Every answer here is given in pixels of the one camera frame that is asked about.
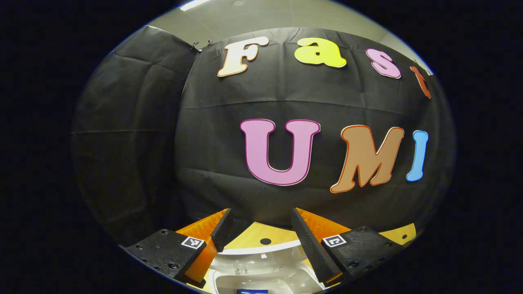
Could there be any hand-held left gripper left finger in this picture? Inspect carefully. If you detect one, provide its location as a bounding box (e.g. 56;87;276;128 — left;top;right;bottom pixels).
123;208;234;286

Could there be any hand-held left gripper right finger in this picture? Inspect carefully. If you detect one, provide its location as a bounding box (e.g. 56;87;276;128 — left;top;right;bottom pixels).
291;207;409;285

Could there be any white desktop garbage bin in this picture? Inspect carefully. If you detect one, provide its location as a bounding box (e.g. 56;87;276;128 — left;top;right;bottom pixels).
208;240;327;294

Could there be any black backdrop cloth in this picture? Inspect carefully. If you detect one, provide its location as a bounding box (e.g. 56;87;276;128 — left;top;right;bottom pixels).
70;25;456;247

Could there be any ceiling light panel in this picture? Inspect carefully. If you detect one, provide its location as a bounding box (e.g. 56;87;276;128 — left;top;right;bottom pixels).
180;0;213;11

